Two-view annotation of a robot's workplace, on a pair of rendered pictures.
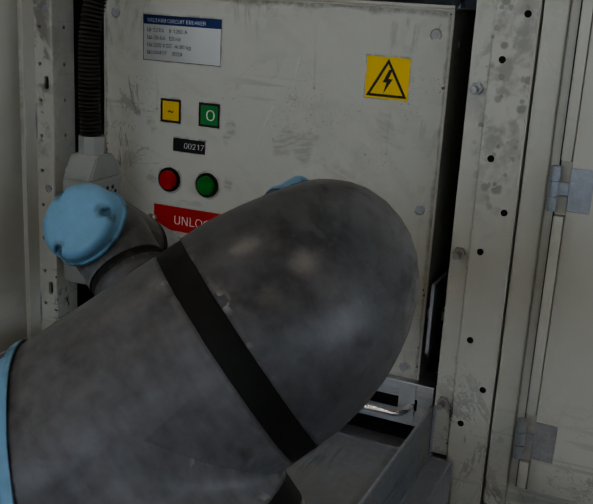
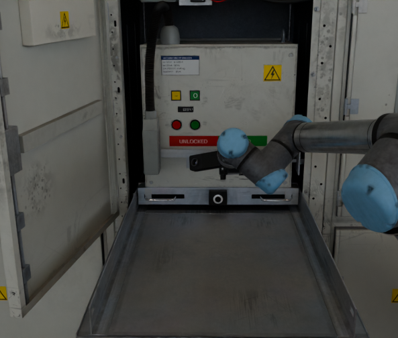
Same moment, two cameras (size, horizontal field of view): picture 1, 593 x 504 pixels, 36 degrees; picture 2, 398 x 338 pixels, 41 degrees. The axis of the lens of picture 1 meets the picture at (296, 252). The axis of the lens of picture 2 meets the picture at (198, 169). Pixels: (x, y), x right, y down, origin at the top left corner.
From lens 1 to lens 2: 83 cm
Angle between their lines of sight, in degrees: 21
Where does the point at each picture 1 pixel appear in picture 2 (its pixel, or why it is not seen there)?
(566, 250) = not seen: hidden behind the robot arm
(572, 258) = not seen: hidden behind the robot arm
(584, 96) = (354, 73)
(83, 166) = (151, 124)
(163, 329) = not seen: outside the picture
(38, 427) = (394, 178)
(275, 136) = (225, 100)
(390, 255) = not seen: outside the picture
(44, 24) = (117, 64)
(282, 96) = (228, 84)
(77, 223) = (235, 142)
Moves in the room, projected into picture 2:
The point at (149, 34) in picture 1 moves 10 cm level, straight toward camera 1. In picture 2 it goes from (164, 64) to (180, 67)
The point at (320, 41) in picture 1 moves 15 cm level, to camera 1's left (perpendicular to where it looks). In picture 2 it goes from (243, 61) to (199, 63)
